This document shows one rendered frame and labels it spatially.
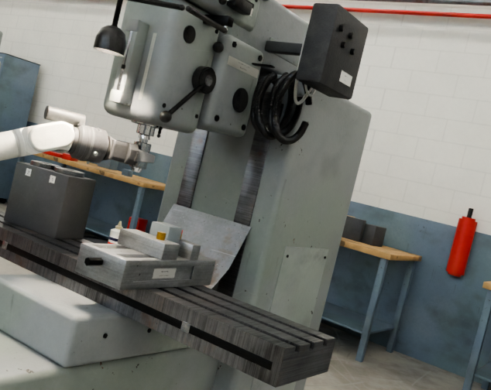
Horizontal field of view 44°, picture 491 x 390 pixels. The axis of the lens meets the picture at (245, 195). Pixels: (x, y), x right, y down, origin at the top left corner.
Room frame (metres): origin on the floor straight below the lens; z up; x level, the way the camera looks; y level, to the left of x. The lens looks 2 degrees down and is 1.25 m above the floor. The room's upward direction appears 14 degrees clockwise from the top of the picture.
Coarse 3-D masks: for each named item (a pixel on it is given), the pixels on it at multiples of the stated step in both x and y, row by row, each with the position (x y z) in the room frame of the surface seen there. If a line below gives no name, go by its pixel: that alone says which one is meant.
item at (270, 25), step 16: (272, 0) 1.80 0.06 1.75; (256, 16) 1.75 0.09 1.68; (272, 16) 1.81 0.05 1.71; (288, 16) 1.88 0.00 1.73; (240, 32) 1.71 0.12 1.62; (256, 32) 1.77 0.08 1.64; (272, 32) 1.83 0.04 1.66; (288, 32) 1.90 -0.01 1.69; (304, 32) 1.97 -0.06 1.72; (256, 48) 1.78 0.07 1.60; (272, 64) 1.86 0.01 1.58; (288, 64) 1.93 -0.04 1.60
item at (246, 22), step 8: (192, 0) 1.54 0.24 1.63; (200, 0) 1.54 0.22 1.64; (208, 0) 1.56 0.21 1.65; (216, 0) 1.59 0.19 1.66; (248, 0) 1.69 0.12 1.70; (256, 0) 1.72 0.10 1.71; (200, 8) 1.60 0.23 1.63; (208, 8) 1.58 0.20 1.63; (216, 8) 1.60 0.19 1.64; (224, 8) 1.62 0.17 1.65; (256, 8) 1.73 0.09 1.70; (232, 16) 1.65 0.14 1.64; (240, 16) 1.68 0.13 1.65; (248, 16) 1.71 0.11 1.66; (240, 24) 1.69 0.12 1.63; (248, 24) 1.71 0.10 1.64
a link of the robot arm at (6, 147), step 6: (0, 132) 1.43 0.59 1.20; (6, 132) 1.43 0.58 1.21; (0, 138) 1.41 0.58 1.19; (6, 138) 1.42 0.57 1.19; (12, 138) 1.43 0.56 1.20; (0, 144) 1.41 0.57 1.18; (6, 144) 1.41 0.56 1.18; (12, 144) 1.42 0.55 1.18; (0, 150) 1.41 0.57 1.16; (6, 150) 1.42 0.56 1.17; (12, 150) 1.43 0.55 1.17; (0, 156) 1.41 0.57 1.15; (6, 156) 1.43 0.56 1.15; (12, 156) 1.44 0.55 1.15
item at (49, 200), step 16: (32, 160) 1.86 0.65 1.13; (16, 176) 1.86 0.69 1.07; (32, 176) 1.83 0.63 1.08; (48, 176) 1.80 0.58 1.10; (64, 176) 1.77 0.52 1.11; (80, 176) 1.83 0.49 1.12; (16, 192) 1.85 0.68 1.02; (32, 192) 1.82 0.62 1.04; (48, 192) 1.79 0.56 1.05; (64, 192) 1.77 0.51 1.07; (80, 192) 1.82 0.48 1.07; (16, 208) 1.84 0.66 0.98; (32, 208) 1.82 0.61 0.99; (48, 208) 1.79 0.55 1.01; (64, 208) 1.77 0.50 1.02; (80, 208) 1.83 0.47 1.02; (16, 224) 1.84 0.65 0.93; (32, 224) 1.81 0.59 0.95; (48, 224) 1.78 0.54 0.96; (64, 224) 1.79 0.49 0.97; (80, 224) 1.84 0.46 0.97
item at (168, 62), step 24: (168, 0) 1.53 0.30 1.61; (168, 24) 1.52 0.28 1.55; (192, 24) 1.56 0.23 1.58; (144, 48) 1.55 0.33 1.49; (168, 48) 1.52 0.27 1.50; (192, 48) 1.58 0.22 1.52; (144, 72) 1.54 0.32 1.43; (168, 72) 1.53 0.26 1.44; (192, 72) 1.60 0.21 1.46; (144, 96) 1.53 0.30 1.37; (168, 96) 1.54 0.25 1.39; (144, 120) 1.54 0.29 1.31; (192, 120) 1.63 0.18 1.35
